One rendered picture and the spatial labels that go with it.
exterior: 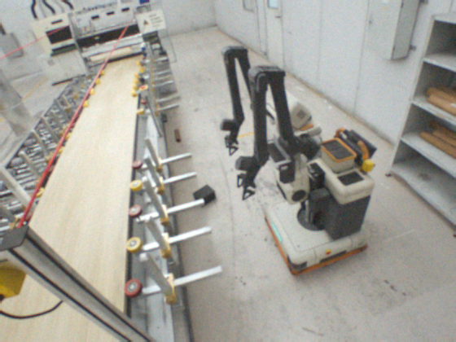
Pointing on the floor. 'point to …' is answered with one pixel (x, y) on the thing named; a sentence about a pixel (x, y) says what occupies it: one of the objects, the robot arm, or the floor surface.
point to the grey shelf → (409, 129)
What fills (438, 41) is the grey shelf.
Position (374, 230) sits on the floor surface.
